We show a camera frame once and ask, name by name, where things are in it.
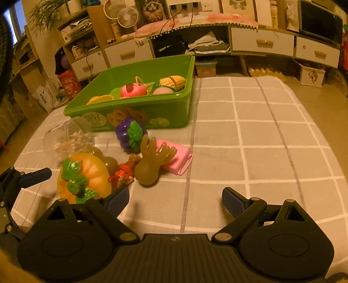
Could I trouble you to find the clear cotton swab jar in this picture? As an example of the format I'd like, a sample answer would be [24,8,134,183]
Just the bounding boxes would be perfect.
[43,117,95,163]

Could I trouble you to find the yellow toy bowl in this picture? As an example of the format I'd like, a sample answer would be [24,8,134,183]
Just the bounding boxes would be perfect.
[86,94,114,106]

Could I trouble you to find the cat picture frame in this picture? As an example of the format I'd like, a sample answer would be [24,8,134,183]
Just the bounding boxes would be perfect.
[139,0,167,24]

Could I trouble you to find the white storage crate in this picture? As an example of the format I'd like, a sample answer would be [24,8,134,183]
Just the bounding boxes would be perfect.
[288,59,326,88]

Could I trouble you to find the grey checked table cloth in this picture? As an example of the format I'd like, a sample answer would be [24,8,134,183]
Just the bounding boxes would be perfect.
[10,75,348,278]

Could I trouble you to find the potted green plant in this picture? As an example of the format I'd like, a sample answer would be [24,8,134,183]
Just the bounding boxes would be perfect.
[28,0,83,35]

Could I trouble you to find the wooden tv cabinet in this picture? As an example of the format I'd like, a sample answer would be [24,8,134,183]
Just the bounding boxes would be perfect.
[57,5,340,81]

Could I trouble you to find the black microwave oven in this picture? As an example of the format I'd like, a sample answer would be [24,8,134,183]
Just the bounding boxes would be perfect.
[298,1,343,44]

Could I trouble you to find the pink pig toy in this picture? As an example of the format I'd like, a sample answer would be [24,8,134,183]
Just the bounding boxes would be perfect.
[120,76,148,98]

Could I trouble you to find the pink rectangular block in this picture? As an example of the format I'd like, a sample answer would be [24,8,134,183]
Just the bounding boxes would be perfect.
[156,139,194,176]

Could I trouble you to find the purple toy grapes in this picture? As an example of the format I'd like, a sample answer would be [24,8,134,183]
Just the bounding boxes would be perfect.
[115,118,147,153]

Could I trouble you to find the pink clear capsule ball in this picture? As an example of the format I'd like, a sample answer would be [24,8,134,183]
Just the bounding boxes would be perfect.
[152,86,175,95]

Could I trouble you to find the red paper bag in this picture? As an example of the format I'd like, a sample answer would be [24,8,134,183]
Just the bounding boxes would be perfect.
[57,69,82,100]

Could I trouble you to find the egg carton tray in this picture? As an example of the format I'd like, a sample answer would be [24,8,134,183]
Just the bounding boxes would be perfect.
[247,64,287,82]

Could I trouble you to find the pink cloth runner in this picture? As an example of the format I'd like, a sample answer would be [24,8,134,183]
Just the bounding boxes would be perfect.
[133,13,259,45]

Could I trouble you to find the white desk fan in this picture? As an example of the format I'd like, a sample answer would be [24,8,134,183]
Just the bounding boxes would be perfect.
[103,0,126,20]
[117,7,139,28]

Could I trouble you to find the cartoon girl picture frame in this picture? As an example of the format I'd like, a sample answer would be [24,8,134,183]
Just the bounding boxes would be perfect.
[221,0,254,17]

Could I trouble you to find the green plastic storage bin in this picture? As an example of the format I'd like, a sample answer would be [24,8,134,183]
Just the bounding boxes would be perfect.
[64,55,195,132]

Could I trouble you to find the brown antler toy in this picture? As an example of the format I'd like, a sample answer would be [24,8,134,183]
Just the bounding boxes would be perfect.
[134,134,177,186]

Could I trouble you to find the red small toy figure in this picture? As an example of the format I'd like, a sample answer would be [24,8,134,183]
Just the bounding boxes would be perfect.
[108,154,142,192]

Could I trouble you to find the orange toy pumpkin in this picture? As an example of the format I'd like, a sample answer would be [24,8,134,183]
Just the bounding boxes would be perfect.
[57,153,112,204]

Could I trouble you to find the toy corn cob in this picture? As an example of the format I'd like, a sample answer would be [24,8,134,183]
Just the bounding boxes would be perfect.
[159,75,186,91]

